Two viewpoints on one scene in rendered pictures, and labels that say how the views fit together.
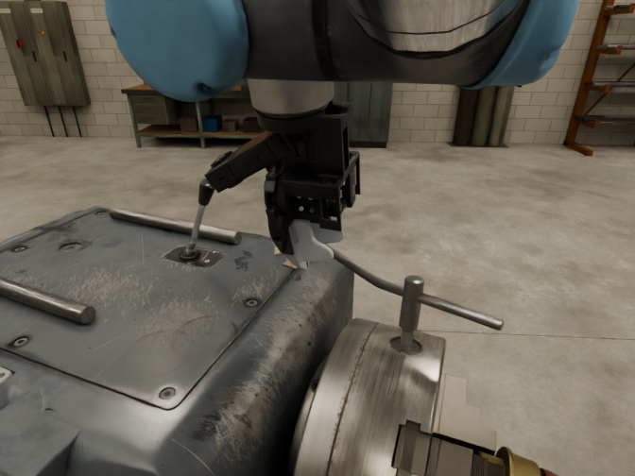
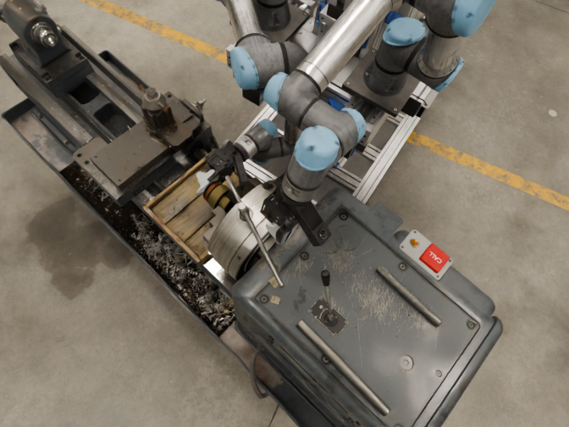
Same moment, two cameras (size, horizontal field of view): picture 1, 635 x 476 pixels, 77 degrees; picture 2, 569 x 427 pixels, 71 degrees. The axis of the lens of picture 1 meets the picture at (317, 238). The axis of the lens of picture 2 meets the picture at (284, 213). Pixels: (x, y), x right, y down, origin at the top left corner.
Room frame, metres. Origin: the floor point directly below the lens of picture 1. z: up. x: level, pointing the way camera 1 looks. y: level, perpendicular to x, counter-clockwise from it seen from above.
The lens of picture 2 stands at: (0.76, 0.08, 2.25)
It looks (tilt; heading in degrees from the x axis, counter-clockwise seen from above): 66 degrees down; 192
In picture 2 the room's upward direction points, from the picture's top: 11 degrees clockwise
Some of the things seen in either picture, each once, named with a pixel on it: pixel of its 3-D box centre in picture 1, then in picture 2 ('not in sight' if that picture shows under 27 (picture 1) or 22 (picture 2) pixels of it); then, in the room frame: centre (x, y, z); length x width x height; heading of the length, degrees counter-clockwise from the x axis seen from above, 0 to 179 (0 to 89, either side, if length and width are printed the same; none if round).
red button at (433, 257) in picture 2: not in sight; (433, 258); (0.30, 0.41, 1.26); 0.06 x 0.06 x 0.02; 69
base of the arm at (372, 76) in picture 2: not in sight; (388, 69); (-0.33, 0.12, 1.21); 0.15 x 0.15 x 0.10
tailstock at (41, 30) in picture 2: not in sight; (39, 37); (-0.09, -1.21, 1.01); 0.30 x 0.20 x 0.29; 69
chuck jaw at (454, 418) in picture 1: (452, 409); (217, 231); (0.41, -0.19, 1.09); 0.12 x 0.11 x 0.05; 159
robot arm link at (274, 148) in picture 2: not in sight; (264, 149); (0.01, -0.20, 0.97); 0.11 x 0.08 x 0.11; 125
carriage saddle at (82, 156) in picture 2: not in sight; (143, 142); (0.12, -0.66, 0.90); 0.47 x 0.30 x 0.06; 159
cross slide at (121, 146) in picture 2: not in sight; (151, 140); (0.13, -0.61, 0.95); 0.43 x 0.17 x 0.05; 159
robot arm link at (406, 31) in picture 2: not in sight; (401, 43); (-0.33, 0.13, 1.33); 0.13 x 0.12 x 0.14; 72
